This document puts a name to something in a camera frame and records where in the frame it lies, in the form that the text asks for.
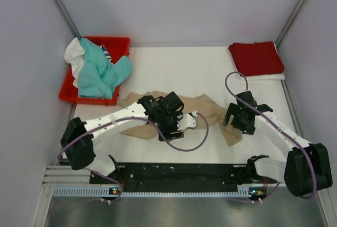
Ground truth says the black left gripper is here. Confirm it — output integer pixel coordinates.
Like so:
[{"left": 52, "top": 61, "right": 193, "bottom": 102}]
[{"left": 157, "top": 111, "right": 183, "bottom": 141}]

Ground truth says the red plastic bin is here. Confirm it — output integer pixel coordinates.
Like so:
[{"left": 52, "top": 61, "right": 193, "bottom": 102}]
[{"left": 59, "top": 36, "right": 130, "bottom": 106}]

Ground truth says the white t-shirt in bin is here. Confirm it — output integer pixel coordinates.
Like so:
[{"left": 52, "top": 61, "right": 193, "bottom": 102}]
[{"left": 64, "top": 37, "right": 85, "bottom": 88}]

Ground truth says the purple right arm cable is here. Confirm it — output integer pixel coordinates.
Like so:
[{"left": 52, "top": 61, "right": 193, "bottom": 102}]
[{"left": 224, "top": 71, "right": 317, "bottom": 204}]

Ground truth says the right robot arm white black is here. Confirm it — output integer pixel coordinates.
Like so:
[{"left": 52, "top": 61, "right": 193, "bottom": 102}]
[{"left": 223, "top": 91, "right": 333, "bottom": 196}]

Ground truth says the light blue cable duct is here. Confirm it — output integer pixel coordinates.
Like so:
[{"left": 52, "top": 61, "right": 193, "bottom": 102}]
[{"left": 53, "top": 185, "right": 266, "bottom": 198}]

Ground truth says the left aluminium corner post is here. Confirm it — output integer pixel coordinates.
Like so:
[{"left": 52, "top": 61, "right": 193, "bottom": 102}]
[{"left": 53, "top": 0, "right": 82, "bottom": 38}]

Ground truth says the right aluminium side rail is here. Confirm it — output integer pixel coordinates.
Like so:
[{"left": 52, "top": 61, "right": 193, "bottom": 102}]
[{"left": 281, "top": 79, "right": 314, "bottom": 164}]

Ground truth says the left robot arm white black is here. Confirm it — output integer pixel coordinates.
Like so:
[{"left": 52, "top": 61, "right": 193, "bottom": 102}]
[{"left": 61, "top": 92, "right": 186, "bottom": 183}]

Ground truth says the right aluminium corner post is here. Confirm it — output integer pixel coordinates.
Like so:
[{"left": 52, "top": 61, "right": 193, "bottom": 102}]
[{"left": 275, "top": 0, "right": 307, "bottom": 48}]

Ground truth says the teal t-shirt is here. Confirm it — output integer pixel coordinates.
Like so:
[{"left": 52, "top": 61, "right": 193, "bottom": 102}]
[{"left": 78, "top": 37, "right": 133, "bottom": 100}]

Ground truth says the beige t-shirt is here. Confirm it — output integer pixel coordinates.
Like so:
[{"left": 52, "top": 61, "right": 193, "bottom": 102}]
[{"left": 116, "top": 91, "right": 242, "bottom": 147}]

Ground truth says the aluminium corner post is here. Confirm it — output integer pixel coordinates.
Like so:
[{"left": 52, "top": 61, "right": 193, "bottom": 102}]
[
  {"left": 53, "top": 0, "right": 82, "bottom": 38},
  {"left": 275, "top": 0, "right": 307, "bottom": 48}
]

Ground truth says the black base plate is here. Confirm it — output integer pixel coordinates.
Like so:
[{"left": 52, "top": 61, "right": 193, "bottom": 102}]
[{"left": 89, "top": 162, "right": 266, "bottom": 192}]

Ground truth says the folded red t-shirt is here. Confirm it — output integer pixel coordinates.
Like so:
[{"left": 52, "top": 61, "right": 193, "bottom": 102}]
[{"left": 227, "top": 41, "right": 285, "bottom": 76}]

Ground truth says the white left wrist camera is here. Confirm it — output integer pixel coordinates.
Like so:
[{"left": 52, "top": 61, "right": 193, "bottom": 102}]
[{"left": 177, "top": 111, "right": 197, "bottom": 131}]

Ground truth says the folded white t-shirt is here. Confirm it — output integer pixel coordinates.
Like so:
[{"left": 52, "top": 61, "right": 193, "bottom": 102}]
[{"left": 237, "top": 42, "right": 286, "bottom": 82}]

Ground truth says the red white blue striped shirt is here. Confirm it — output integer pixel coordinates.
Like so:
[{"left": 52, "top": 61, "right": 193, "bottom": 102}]
[{"left": 100, "top": 45, "right": 113, "bottom": 66}]

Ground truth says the aluminium front rail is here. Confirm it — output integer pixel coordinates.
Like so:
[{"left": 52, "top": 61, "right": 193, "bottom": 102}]
[{"left": 43, "top": 163, "right": 263, "bottom": 184}]

